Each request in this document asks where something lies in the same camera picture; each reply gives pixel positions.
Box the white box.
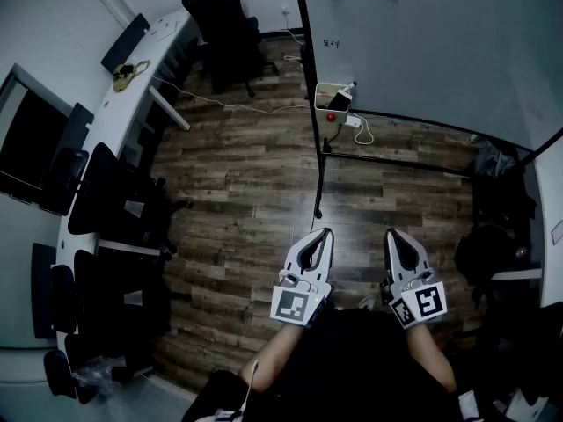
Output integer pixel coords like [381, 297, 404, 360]
[314, 83, 353, 125]

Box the clear plastic bag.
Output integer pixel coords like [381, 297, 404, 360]
[71, 355, 118, 397]
[469, 134, 518, 178]

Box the curved white desk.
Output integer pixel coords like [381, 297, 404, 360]
[55, 9, 203, 351]

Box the long white floor cable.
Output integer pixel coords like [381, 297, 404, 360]
[151, 75, 316, 116]

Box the white side desk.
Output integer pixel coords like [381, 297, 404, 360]
[490, 145, 563, 309]

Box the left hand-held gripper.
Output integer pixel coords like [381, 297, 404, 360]
[268, 228, 334, 328]

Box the person's right forearm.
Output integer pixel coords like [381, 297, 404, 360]
[404, 323, 458, 394]

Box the thin white body cable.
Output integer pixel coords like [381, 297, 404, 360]
[239, 361, 260, 412]

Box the black mesh office chair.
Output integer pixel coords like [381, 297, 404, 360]
[50, 249, 193, 338]
[181, 0, 279, 98]
[43, 331, 153, 406]
[41, 142, 194, 254]

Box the white wall socket cable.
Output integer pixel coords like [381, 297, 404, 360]
[281, 11, 305, 62]

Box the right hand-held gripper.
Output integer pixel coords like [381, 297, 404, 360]
[380, 229, 449, 329]

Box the white block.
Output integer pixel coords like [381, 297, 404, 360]
[327, 92, 353, 113]

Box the dark window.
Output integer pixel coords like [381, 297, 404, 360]
[0, 62, 74, 204]

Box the yellow cloth bag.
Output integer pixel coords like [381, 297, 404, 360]
[112, 60, 151, 92]

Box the black bag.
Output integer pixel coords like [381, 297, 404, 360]
[454, 224, 529, 298]

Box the small white sheet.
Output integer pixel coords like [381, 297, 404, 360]
[151, 18, 182, 42]

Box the person's left forearm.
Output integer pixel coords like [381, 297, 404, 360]
[239, 321, 307, 393]

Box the black framed whiteboard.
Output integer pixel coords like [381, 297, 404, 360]
[290, 0, 563, 220]

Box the person's dark clothing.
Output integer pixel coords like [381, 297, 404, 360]
[182, 308, 463, 422]

